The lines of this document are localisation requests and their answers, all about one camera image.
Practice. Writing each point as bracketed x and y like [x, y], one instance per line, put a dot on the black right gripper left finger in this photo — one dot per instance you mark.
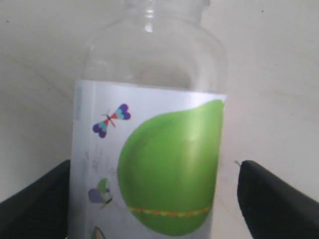
[39, 211]

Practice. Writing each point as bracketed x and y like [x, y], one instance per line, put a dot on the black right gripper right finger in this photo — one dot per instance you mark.
[271, 208]

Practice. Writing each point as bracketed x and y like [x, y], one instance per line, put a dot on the clear bottle butterfly label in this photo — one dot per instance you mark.
[148, 117]

